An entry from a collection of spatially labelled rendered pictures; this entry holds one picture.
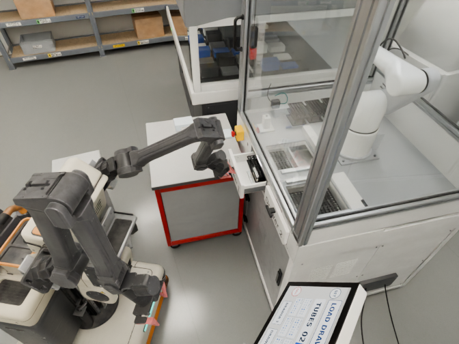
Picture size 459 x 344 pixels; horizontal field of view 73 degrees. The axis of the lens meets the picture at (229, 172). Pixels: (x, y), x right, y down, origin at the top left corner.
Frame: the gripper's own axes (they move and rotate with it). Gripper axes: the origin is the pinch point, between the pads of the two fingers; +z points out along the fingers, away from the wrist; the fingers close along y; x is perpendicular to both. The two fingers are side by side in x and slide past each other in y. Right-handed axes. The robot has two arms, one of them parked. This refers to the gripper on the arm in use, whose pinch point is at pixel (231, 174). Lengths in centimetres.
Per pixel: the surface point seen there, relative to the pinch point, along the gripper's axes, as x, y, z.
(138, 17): 380, -67, 5
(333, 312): -86, 26, -12
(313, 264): -51, 7, 33
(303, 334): -88, 15, -15
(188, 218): 14, -56, 18
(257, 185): -9.5, 6.6, 9.9
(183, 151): 39.1, -25.6, -6.2
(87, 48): 353, -140, -32
